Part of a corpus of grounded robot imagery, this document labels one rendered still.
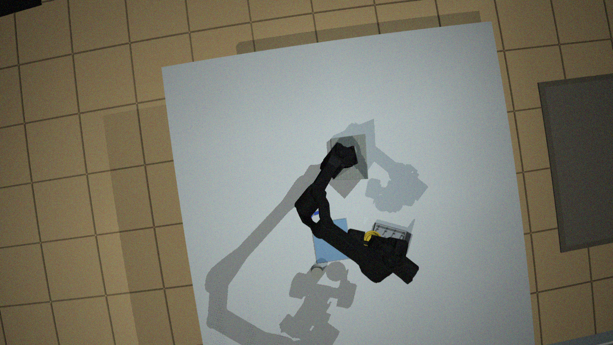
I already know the blue flat mat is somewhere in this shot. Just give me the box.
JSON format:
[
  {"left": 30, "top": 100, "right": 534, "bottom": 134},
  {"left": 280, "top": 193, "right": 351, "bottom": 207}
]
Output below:
[{"left": 313, "top": 219, "right": 348, "bottom": 263}]

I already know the yellow plate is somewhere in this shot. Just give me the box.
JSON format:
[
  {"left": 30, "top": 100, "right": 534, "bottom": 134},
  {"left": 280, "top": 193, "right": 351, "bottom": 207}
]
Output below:
[{"left": 364, "top": 230, "right": 381, "bottom": 241}]

